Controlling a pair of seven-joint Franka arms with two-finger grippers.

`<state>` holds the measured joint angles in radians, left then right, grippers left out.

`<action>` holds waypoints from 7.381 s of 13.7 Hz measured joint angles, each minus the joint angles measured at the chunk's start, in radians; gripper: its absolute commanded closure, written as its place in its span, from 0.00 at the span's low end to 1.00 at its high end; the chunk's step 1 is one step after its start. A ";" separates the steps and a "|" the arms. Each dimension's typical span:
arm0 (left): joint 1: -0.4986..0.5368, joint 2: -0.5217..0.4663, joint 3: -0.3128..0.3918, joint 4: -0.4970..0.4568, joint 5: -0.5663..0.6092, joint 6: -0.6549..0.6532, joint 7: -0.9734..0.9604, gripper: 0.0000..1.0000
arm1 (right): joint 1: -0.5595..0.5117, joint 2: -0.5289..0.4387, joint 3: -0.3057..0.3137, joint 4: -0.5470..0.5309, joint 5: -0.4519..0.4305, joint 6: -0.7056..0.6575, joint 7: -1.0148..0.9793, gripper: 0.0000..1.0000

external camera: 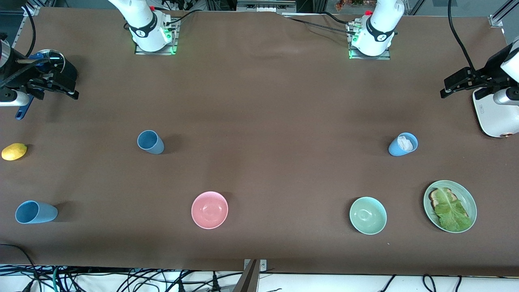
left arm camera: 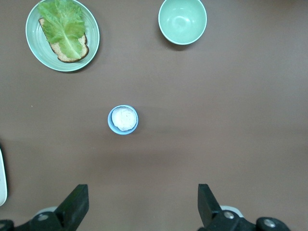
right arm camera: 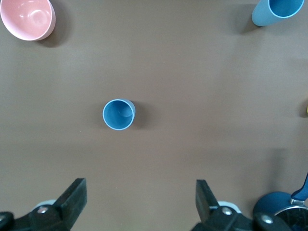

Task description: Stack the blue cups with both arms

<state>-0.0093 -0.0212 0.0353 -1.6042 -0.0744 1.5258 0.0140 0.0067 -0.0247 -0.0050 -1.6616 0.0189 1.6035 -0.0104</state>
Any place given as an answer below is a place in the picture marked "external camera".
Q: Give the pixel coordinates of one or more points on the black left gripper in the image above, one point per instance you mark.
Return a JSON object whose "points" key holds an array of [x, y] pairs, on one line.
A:
{"points": [[493, 66]]}

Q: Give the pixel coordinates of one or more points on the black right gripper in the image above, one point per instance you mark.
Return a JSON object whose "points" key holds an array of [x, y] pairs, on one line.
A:
{"points": [[17, 78]]}

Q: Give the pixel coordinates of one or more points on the white tissue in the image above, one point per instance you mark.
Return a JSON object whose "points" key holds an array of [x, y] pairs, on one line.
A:
{"points": [[405, 144]]}

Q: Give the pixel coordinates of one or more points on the blue plastic cup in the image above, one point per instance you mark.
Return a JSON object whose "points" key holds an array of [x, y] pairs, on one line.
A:
{"points": [[395, 151], [38, 213], [152, 144]]}

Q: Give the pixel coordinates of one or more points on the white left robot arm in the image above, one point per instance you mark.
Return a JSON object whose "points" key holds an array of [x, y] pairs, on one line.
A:
{"points": [[381, 26]]}

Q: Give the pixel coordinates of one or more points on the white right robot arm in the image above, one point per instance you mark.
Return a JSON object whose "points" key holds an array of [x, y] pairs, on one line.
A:
{"points": [[146, 24]]}

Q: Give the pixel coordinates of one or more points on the dark blue saucepan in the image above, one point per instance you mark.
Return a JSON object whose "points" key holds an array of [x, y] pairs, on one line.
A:
{"points": [[71, 69]]}

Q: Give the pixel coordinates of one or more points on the glass saucepan lid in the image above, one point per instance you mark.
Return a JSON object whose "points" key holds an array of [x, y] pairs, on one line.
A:
{"points": [[54, 61]]}

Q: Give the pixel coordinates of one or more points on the white toaster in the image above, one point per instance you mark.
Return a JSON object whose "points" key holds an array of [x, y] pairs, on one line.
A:
{"points": [[494, 117]]}

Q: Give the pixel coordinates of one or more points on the yellow lemon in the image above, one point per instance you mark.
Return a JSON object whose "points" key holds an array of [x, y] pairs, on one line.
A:
{"points": [[14, 151]]}

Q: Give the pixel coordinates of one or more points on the light green plate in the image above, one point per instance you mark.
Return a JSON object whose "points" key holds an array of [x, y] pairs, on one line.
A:
{"points": [[466, 198]]}

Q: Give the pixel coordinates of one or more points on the toasted bread slice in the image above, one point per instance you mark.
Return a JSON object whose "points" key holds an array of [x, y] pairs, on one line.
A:
{"points": [[437, 198]]}

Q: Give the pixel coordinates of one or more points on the green lettuce leaf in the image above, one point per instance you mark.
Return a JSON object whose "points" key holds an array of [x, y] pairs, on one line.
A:
{"points": [[452, 213]]}

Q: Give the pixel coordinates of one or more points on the light green bowl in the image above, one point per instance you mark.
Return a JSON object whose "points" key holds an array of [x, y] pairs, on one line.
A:
{"points": [[368, 215]]}

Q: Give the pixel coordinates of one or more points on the pink bowl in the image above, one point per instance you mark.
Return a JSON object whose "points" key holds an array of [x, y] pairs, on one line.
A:
{"points": [[209, 209]]}

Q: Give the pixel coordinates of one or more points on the metal profile bar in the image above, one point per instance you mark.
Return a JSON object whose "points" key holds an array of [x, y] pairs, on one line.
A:
{"points": [[265, 6]]}

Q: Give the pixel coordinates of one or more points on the aluminium frame rail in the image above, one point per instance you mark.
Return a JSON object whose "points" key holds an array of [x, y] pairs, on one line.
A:
{"points": [[500, 14], [24, 24]]}

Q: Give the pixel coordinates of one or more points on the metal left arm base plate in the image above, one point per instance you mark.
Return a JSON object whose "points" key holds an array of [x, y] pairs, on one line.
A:
{"points": [[385, 56]]}

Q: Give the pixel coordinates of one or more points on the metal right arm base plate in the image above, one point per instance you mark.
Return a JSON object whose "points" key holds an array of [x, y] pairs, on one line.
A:
{"points": [[172, 44]]}

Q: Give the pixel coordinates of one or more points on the metal stand bracket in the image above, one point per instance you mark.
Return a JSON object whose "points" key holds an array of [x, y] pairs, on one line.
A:
{"points": [[263, 265]]}

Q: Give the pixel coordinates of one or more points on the dark camera stand pole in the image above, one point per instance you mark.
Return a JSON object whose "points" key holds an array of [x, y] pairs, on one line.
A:
{"points": [[248, 280]]}

